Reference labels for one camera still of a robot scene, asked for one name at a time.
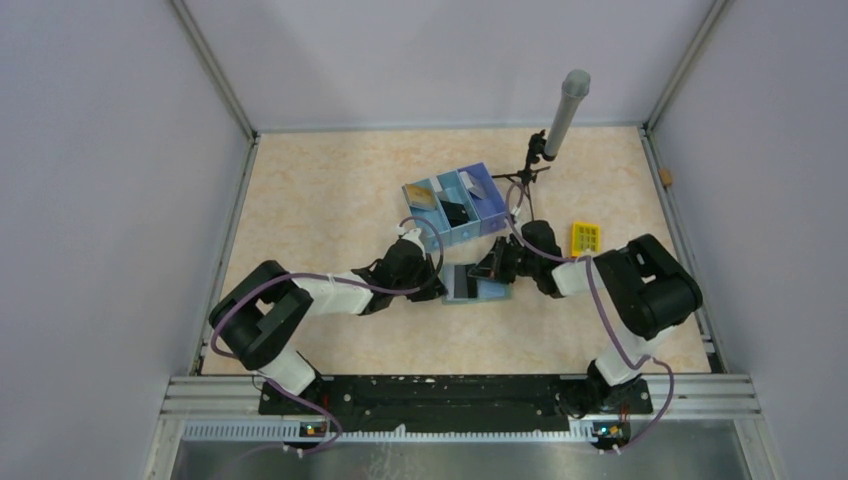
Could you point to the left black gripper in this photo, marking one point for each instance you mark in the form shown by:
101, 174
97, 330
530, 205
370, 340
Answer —
432, 292

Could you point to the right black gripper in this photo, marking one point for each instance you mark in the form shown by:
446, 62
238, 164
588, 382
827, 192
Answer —
493, 264

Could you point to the green leather card holder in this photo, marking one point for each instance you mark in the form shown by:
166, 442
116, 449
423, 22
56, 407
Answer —
488, 291

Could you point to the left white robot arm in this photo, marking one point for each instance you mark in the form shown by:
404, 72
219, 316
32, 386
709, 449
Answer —
255, 322

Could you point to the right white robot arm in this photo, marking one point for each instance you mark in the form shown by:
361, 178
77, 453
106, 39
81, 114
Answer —
640, 291

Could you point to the purple card tray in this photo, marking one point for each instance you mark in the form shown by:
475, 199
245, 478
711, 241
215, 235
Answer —
492, 211

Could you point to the light blue card tray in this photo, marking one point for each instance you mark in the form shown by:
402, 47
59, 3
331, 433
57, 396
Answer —
434, 225

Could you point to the middle blue card tray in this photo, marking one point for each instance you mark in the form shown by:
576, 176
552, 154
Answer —
453, 190

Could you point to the coloured toy brick block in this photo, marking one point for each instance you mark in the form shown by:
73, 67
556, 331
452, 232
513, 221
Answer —
585, 239

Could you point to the grey cylinder on tripod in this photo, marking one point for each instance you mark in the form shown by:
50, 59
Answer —
575, 87

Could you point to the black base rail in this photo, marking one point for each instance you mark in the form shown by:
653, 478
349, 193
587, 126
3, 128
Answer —
460, 403

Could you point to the small brown wall piece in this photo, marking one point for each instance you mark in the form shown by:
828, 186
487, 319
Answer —
665, 177

